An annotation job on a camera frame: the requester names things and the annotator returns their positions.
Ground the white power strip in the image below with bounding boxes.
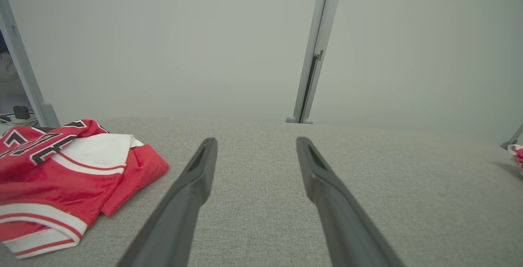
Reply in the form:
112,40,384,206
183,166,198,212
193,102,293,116
0,114,38,127

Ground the red shorts white trim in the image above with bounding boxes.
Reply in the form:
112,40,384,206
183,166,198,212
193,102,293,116
508,144,523,177

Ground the grey partition post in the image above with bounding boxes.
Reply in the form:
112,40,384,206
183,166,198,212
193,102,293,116
292,0,345,123

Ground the grey partition foot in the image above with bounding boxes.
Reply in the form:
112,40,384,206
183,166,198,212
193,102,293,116
501,124,523,150

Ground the red jersey with lettering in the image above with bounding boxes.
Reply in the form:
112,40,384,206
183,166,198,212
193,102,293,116
0,120,169,259

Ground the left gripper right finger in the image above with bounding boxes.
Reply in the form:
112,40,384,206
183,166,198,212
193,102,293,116
296,137,405,267

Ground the slanted grey frame post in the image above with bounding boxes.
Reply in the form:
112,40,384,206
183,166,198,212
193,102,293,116
0,0,61,128

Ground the white fan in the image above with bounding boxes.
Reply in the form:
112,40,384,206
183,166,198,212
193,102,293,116
0,50,19,83

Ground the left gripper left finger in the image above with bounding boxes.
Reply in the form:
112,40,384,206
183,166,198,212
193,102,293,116
116,137,218,267

